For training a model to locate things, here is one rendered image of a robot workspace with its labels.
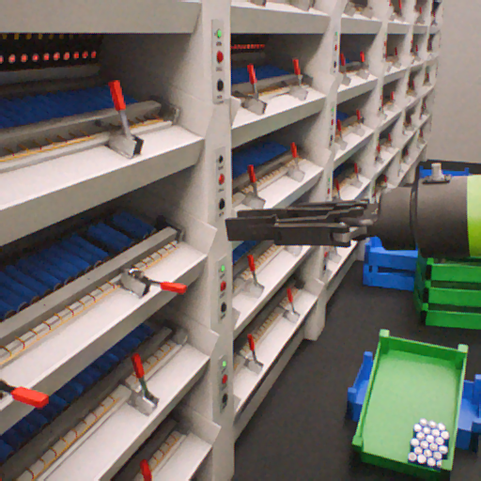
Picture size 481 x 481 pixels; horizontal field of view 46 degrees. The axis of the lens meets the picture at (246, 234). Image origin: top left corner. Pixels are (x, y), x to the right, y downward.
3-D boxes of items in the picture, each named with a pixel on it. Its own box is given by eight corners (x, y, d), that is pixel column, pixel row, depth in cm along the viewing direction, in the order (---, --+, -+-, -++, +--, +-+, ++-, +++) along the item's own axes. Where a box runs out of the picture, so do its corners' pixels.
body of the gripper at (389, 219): (418, 178, 68) (343, 183, 72) (410, 196, 61) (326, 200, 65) (422, 238, 70) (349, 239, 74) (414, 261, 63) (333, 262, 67)
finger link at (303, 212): (364, 203, 68) (368, 200, 69) (284, 203, 74) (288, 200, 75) (367, 235, 69) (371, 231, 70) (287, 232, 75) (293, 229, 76)
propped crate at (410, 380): (449, 486, 117) (452, 471, 111) (352, 458, 124) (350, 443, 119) (465, 364, 135) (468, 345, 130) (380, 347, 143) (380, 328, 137)
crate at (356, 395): (480, 402, 143) (484, 375, 141) (476, 453, 126) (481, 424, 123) (363, 376, 155) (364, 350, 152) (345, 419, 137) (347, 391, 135)
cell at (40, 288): (12, 272, 73) (51, 298, 71) (1, 278, 71) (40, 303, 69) (14, 261, 72) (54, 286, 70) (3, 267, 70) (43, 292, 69)
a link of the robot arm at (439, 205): (470, 276, 61) (473, 248, 69) (465, 170, 58) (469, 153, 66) (412, 276, 63) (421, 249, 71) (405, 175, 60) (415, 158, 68)
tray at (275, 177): (318, 182, 156) (337, 137, 150) (224, 256, 104) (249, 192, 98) (255, 150, 161) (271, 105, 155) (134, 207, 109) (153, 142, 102)
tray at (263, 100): (320, 111, 150) (342, 60, 144) (223, 152, 97) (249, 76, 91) (256, 80, 154) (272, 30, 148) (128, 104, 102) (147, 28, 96)
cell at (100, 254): (74, 242, 83) (110, 263, 82) (67, 246, 82) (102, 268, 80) (77, 232, 82) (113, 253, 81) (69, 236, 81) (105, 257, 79)
